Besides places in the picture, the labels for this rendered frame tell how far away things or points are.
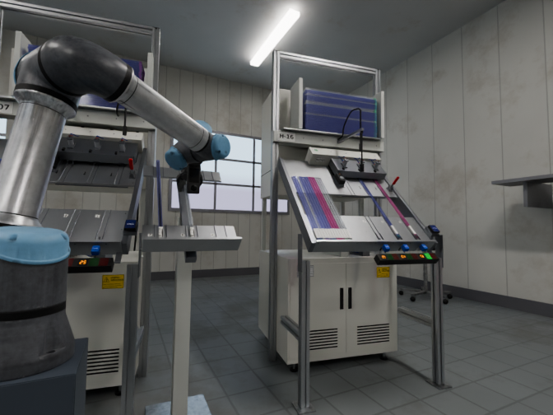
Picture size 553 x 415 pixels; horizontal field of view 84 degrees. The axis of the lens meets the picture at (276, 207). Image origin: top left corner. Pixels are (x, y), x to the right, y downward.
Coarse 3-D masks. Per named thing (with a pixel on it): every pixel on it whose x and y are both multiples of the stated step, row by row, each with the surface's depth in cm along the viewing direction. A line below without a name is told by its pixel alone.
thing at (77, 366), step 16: (80, 352) 57; (64, 368) 51; (80, 368) 54; (0, 384) 46; (16, 384) 46; (32, 384) 47; (48, 384) 48; (64, 384) 48; (80, 384) 55; (0, 400) 45; (16, 400) 46; (32, 400) 47; (48, 400) 47; (64, 400) 48; (80, 400) 56
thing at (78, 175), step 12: (0, 144) 145; (0, 156) 139; (60, 168) 141; (72, 168) 143; (84, 168) 145; (96, 168) 147; (108, 168) 149; (120, 168) 151; (60, 180) 135; (72, 180) 137; (84, 180) 138; (96, 180) 140; (108, 180) 142; (120, 180) 143; (132, 180) 145
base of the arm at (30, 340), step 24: (0, 312) 48; (24, 312) 49; (48, 312) 52; (0, 336) 48; (24, 336) 49; (48, 336) 52; (72, 336) 57; (0, 360) 47; (24, 360) 48; (48, 360) 50
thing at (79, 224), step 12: (48, 216) 118; (60, 216) 120; (72, 216) 121; (84, 216) 122; (96, 216) 124; (108, 216) 125; (120, 216) 126; (60, 228) 115; (72, 228) 116; (84, 228) 117; (96, 228) 119; (108, 228) 120; (120, 228) 121
